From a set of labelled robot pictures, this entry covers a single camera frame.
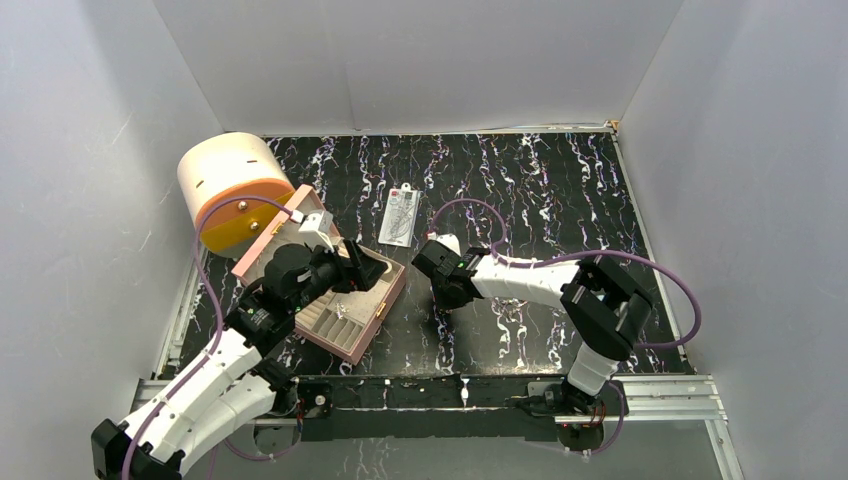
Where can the silver jewelry in box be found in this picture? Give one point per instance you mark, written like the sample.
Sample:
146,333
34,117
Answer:
341,311

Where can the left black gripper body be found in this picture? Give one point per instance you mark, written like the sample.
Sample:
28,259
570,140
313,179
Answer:
330,272

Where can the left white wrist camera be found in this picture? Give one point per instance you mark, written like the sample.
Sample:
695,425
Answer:
313,230

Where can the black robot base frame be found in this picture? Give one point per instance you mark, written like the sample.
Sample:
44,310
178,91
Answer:
533,408

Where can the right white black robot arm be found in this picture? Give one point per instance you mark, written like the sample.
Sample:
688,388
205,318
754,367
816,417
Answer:
606,305

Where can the white orange cylindrical drawer box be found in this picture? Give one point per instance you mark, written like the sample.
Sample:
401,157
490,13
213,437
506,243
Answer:
219,178

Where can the clear packaged necklace card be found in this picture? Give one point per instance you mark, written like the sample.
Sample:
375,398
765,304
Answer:
400,215

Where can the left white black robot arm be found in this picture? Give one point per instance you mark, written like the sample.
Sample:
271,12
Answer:
233,380

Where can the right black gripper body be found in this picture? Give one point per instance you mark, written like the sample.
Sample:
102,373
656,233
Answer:
443,299

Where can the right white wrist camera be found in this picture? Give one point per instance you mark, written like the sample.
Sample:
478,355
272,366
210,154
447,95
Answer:
450,241

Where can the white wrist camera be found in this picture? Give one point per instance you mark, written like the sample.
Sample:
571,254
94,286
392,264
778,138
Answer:
313,230
450,241

